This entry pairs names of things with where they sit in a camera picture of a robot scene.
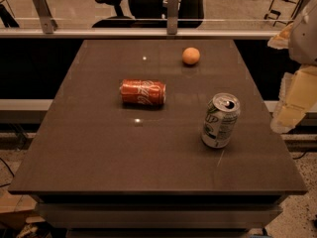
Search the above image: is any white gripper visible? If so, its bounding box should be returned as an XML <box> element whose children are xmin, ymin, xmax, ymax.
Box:
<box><xmin>267</xmin><ymin>0</ymin><xmax>317</xmax><ymax>134</ymax></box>

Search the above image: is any white green 7up can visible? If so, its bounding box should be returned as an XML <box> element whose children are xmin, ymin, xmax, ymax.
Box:
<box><xmin>201</xmin><ymin>93</ymin><xmax>241</xmax><ymax>148</ymax></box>

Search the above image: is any red coca-cola can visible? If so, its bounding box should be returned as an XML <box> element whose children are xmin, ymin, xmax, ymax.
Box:
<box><xmin>120</xmin><ymin>79</ymin><xmax>166</xmax><ymax>106</ymax></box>

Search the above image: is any wooden chair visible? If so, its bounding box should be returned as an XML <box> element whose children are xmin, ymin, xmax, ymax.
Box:
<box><xmin>264</xmin><ymin>0</ymin><xmax>302</xmax><ymax>26</ymax></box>

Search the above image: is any orange fruit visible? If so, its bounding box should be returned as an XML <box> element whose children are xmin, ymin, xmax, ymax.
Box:
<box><xmin>182</xmin><ymin>48</ymin><xmax>200</xmax><ymax>65</ymax></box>

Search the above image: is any black office chair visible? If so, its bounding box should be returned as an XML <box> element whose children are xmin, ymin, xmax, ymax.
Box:
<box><xmin>92</xmin><ymin>0</ymin><xmax>204</xmax><ymax>28</ymax></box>

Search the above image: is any dark table base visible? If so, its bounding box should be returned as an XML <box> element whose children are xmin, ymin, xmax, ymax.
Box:
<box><xmin>36</xmin><ymin>202</ymin><xmax>281</xmax><ymax>237</ymax></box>

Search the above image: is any middle metal bracket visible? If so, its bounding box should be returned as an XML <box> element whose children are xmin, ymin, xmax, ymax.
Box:
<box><xmin>166</xmin><ymin>0</ymin><xmax>178</xmax><ymax>35</ymax></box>

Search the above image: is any metal bracket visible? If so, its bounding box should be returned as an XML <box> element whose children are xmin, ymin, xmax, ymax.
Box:
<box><xmin>166</xmin><ymin>0</ymin><xmax>178</xmax><ymax>35</ymax></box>
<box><xmin>32</xmin><ymin>0</ymin><xmax>57</xmax><ymax>34</ymax></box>

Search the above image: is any left metal bracket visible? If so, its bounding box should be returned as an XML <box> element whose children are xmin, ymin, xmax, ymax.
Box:
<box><xmin>32</xmin><ymin>0</ymin><xmax>57</xmax><ymax>34</ymax></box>

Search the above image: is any metal glass rail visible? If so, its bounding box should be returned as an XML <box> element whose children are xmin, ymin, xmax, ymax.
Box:
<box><xmin>0</xmin><ymin>28</ymin><xmax>277</xmax><ymax>40</ymax></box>

